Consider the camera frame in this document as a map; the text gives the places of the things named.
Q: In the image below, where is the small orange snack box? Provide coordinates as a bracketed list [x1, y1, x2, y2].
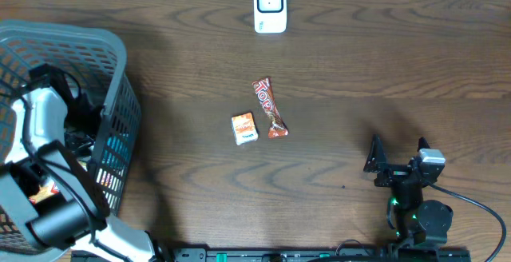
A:
[231, 112, 259, 145]

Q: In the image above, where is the red Top chocolate bar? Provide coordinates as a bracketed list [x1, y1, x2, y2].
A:
[252, 77, 289, 139]

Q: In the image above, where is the grey plastic shopping basket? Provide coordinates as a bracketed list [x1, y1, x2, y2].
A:
[1, 21, 156, 261]

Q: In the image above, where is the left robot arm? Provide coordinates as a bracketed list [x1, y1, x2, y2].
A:
[1, 64, 168, 261]

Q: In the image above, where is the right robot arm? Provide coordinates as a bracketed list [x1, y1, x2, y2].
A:
[363, 135, 453, 248]

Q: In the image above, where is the white barcode scanner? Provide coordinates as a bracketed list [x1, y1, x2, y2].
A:
[253, 0, 287, 34]

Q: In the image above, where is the yellow red noodle packet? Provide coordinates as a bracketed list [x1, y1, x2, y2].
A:
[21, 159, 75, 205]

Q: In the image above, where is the black right camera cable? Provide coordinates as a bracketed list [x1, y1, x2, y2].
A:
[427, 182, 508, 262]

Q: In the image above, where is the black camera cable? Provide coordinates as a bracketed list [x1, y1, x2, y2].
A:
[427, 182, 508, 262]
[0, 69, 133, 262]

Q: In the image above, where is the black left camera cable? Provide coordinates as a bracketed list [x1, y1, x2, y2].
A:
[0, 69, 133, 262]

